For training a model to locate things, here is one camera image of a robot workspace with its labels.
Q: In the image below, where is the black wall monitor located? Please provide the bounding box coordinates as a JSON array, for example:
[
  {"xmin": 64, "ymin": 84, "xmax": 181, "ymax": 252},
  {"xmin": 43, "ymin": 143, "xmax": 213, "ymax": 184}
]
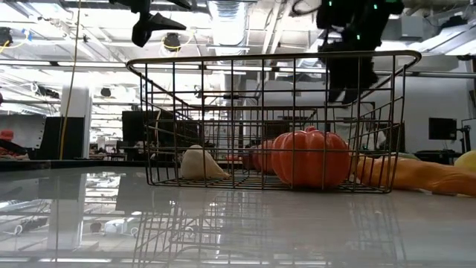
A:
[{"xmin": 428, "ymin": 117, "xmax": 458, "ymax": 141}]

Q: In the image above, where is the black ceiling camera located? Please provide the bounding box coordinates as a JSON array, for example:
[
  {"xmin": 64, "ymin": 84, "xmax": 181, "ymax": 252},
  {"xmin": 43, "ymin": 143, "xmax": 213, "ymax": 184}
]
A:
[{"xmin": 163, "ymin": 32, "xmax": 182, "ymax": 53}]

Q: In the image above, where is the orange carrot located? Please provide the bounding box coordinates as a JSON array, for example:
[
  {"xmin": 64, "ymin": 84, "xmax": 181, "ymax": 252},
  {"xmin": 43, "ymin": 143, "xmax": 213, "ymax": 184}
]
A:
[{"xmin": 356, "ymin": 154, "xmax": 476, "ymax": 197}]

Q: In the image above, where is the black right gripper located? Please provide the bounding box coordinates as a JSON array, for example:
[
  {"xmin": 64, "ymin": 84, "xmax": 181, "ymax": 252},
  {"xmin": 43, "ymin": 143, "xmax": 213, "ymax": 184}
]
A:
[{"xmin": 320, "ymin": 39, "xmax": 379, "ymax": 106}]

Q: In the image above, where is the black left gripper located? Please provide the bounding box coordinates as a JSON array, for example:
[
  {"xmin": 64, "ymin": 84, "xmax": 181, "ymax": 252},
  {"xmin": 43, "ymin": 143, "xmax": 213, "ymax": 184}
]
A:
[{"xmin": 109, "ymin": 0, "xmax": 193, "ymax": 48}]

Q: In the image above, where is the white garlic bulb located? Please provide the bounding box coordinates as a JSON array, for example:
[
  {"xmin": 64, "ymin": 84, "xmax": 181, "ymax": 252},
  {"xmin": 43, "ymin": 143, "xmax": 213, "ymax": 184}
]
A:
[{"xmin": 179, "ymin": 144, "xmax": 232, "ymax": 181}]

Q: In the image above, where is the dark wire basket brass rim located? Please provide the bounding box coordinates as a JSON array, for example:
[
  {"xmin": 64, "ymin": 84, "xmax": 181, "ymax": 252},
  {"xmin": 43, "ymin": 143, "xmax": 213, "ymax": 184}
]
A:
[{"xmin": 126, "ymin": 50, "xmax": 422, "ymax": 194}]

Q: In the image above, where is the yellow lemon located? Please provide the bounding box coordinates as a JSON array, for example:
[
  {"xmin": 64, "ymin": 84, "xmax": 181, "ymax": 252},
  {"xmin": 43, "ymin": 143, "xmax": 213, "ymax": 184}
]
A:
[{"xmin": 454, "ymin": 149, "xmax": 476, "ymax": 173}]

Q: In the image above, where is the black desk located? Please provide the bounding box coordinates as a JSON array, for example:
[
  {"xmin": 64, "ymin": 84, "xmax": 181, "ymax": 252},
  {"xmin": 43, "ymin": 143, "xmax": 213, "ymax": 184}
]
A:
[{"xmin": 414, "ymin": 149, "xmax": 463, "ymax": 165}]

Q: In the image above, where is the orange pumpkin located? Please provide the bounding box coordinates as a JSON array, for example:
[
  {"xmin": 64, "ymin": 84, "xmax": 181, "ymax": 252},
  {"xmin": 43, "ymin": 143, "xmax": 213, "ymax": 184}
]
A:
[{"xmin": 270, "ymin": 125, "xmax": 352, "ymax": 189}]

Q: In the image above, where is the hanging yellow cable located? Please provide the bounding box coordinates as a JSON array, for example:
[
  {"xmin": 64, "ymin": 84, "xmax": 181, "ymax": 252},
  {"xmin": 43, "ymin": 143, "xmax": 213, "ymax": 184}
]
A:
[{"xmin": 58, "ymin": 0, "xmax": 83, "ymax": 161}]

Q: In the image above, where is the red bell pepper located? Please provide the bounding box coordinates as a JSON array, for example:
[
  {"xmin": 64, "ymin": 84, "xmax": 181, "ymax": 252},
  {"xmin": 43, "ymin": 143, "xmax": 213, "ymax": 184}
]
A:
[{"xmin": 241, "ymin": 139, "xmax": 277, "ymax": 175}]

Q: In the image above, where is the person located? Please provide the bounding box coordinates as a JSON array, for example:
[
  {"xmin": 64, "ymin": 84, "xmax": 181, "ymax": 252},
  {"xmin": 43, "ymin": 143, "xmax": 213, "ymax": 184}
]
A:
[{"xmin": 0, "ymin": 129, "xmax": 30, "ymax": 162}]

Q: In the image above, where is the black partition panel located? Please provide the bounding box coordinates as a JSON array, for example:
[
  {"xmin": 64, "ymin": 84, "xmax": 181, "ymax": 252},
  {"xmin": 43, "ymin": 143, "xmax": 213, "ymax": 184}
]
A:
[{"xmin": 36, "ymin": 115, "xmax": 86, "ymax": 162}]

